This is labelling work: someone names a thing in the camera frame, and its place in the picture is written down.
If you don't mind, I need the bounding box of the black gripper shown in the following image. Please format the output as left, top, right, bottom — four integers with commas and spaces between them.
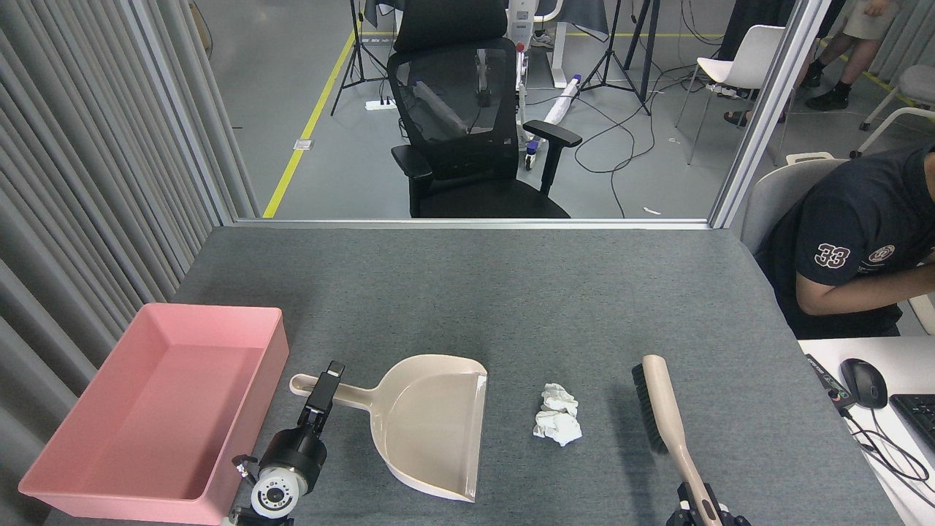
259, 359, 347, 498

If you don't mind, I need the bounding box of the pink plastic bin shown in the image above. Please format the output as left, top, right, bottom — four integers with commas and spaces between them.
18, 303, 290, 525

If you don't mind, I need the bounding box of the grey chair with white legs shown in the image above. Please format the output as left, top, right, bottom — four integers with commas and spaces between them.
850, 64, 935, 160

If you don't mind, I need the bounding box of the white paper ball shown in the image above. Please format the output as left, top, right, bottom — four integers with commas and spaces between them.
533, 411, 583, 447
541, 383, 579, 417

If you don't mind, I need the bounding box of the black desk cable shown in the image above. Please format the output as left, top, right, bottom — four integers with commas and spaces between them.
839, 405, 932, 483

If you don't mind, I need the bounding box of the beige brush with black bristles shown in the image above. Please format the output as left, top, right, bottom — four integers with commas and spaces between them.
632, 354, 720, 525

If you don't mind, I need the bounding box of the black fabric backdrop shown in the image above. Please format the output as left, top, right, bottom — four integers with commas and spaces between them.
717, 0, 797, 63

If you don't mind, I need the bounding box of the seated person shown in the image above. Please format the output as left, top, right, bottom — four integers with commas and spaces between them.
756, 142, 935, 340

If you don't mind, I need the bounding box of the white plastic chair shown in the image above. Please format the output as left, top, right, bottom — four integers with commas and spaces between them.
675, 25, 786, 165

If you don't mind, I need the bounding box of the beige plastic dustpan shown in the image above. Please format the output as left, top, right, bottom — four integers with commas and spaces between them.
290, 354, 489, 503

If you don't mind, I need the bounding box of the black tripod stand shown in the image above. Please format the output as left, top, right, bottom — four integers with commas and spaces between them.
330, 0, 392, 116
581, 0, 662, 116

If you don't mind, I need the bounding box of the standing person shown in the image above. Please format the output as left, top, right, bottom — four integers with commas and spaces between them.
723, 0, 907, 126

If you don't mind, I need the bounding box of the white stand on wheels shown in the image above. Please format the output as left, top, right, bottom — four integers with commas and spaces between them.
508, 0, 585, 170

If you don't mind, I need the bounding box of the small black control box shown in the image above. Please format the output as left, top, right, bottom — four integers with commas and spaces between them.
804, 354, 857, 408

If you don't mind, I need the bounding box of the dark grey hanging cloth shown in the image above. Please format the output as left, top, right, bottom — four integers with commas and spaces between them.
537, 0, 611, 42

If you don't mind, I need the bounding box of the black floor cable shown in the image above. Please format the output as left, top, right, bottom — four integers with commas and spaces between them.
522, 0, 731, 218

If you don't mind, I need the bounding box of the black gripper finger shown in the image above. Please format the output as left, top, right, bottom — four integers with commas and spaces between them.
712, 500, 750, 526
666, 482, 700, 526

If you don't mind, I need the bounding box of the grey pleated curtain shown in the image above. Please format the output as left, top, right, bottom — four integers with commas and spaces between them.
0, 0, 260, 526

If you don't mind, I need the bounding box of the grey shell chair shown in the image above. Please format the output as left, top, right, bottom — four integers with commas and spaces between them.
741, 159, 852, 256

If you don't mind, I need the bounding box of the black mesh office chair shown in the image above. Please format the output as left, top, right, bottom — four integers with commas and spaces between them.
386, 0, 583, 218

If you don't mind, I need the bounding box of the black keyboard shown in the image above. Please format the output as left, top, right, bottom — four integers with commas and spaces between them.
891, 393, 935, 450

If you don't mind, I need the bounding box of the black computer mouse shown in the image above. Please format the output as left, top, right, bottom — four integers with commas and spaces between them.
839, 358, 889, 410

